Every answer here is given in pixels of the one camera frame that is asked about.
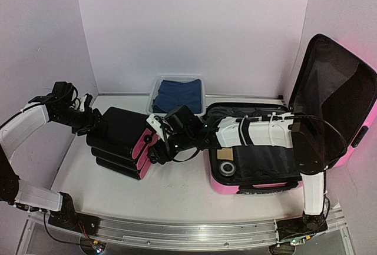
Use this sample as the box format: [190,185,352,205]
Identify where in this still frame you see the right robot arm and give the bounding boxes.
[147,102,338,241]

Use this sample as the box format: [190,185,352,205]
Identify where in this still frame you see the small green circuit board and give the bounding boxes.
[91,240,105,254]

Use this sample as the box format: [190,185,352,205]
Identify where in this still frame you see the pink hard-shell suitcase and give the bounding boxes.
[206,34,376,194]

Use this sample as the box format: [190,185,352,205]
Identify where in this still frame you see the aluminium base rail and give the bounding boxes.
[17,196,354,255]

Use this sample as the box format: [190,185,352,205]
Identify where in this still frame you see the black pink drawer organizer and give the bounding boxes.
[86,107,158,180]

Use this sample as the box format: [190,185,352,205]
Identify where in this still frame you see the white plastic mesh basket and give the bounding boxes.
[146,75,206,117]

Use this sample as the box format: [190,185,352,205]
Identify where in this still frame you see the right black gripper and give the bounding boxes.
[148,130,194,165]

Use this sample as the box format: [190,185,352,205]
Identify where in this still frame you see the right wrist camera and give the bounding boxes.
[146,114,165,141]

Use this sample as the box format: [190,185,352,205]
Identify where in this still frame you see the blue item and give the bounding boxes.
[152,79,202,114]

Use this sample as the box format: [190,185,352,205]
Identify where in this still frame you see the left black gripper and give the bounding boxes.
[52,106,108,136]

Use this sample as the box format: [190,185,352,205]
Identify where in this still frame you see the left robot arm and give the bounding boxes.
[1,81,104,236]

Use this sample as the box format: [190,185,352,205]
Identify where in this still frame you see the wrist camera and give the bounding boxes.
[146,114,165,141]
[77,94,92,112]

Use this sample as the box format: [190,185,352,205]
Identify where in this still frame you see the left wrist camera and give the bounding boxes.
[77,94,92,112]

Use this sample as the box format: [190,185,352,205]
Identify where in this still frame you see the round black tin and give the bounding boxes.
[219,160,236,177]

